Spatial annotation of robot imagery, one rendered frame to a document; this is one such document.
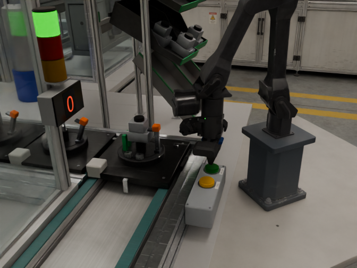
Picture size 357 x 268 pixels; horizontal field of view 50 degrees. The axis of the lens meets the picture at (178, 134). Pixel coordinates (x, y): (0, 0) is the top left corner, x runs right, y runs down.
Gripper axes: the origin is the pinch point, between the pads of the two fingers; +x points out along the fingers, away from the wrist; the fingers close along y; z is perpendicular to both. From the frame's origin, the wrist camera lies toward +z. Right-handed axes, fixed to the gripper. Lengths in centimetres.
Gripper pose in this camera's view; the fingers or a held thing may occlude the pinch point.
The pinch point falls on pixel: (211, 153)
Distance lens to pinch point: 104.6
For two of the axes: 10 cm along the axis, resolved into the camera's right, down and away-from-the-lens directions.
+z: -9.6, -1.1, 2.4
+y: -2.6, 4.4, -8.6
